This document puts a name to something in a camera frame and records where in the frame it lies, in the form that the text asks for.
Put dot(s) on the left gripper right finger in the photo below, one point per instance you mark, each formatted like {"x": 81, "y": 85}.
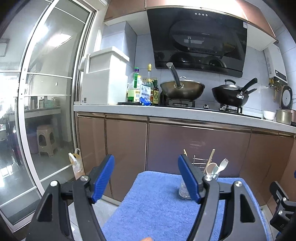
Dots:
{"x": 193, "y": 178}

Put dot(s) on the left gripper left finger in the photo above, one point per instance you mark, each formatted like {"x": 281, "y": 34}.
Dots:
{"x": 99, "y": 178}

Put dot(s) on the clear plastic utensil holder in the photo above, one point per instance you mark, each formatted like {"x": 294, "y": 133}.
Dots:
{"x": 211, "y": 188}

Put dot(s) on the white ceramic spoon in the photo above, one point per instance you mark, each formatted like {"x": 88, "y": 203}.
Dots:
{"x": 215, "y": 172}

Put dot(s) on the yellow bag on floor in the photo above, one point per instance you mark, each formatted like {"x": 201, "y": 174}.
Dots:
{"x": 77, "y": 164}

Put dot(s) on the white plastic fork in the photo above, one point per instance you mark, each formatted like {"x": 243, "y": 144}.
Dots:
{"x": 222, "y": 166}

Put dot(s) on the beige plastic stool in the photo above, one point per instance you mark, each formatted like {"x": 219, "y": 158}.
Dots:
{"x": 46, "y": 140}

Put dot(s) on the gas stove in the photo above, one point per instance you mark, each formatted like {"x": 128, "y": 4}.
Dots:
{"x": 207, "y": 105}

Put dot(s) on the green cap bottle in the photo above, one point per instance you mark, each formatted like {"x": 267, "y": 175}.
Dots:
{"x": 133, "y": 86}

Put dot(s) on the black wok with lid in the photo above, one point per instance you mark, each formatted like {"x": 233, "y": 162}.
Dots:
{"x": 231, "y": 94}

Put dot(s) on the steel pot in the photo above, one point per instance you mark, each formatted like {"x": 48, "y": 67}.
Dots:
{"x": 285, "y": 116}

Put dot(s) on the blue label oil bottle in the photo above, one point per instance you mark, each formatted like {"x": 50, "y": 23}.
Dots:
{"x": 147, "y": 88}

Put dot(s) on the dark sauce bottle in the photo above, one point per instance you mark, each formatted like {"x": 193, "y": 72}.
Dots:
{"x": 155, "y": 100}

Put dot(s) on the white bowl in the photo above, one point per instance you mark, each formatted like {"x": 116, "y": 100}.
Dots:
{"x": 269, "y": 115}

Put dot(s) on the white storage box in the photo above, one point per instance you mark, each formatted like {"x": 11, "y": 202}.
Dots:
{"x": 104, "y": 79}

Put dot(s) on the white water heater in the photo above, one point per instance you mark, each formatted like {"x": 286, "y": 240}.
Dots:
{"x": 275, "y": 64}

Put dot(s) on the black range hood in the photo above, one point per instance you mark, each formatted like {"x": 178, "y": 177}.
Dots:
{"x": 198, "y": 40}

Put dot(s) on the glass sliding door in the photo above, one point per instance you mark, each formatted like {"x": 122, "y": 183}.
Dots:
{"x": 42, "y": 43}

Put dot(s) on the steel wok with handle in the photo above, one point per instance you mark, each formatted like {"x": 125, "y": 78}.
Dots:
{"x": 181, "y": 89}

